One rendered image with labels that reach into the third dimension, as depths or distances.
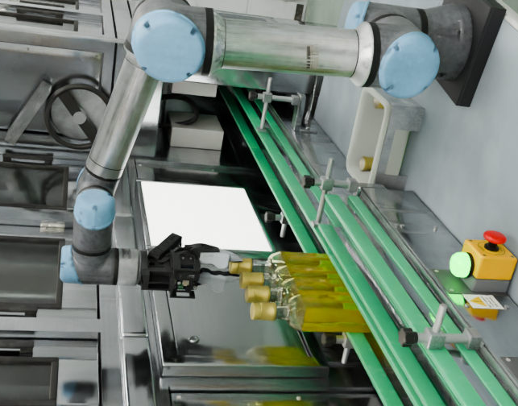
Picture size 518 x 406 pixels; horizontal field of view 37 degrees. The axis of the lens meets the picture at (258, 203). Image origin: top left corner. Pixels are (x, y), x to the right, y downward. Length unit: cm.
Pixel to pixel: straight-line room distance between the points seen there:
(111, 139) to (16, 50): 97
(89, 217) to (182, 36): 40
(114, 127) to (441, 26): 66
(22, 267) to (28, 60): 79
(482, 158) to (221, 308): 64
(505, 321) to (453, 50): 54
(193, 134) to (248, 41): 135
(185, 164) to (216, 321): 96
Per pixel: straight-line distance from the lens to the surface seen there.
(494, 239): 138
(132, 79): 148
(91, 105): 246
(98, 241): 149
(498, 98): 151
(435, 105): 173
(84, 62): 245
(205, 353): 156
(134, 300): 170
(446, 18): 157
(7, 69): 247
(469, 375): 121
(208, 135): 266
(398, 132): 177
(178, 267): 152
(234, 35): 132
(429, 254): 149
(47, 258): 193
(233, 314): 169
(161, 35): 128
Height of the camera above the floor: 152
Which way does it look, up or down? 14 degrees down
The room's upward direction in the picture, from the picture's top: 86 degrees counter-clockwise
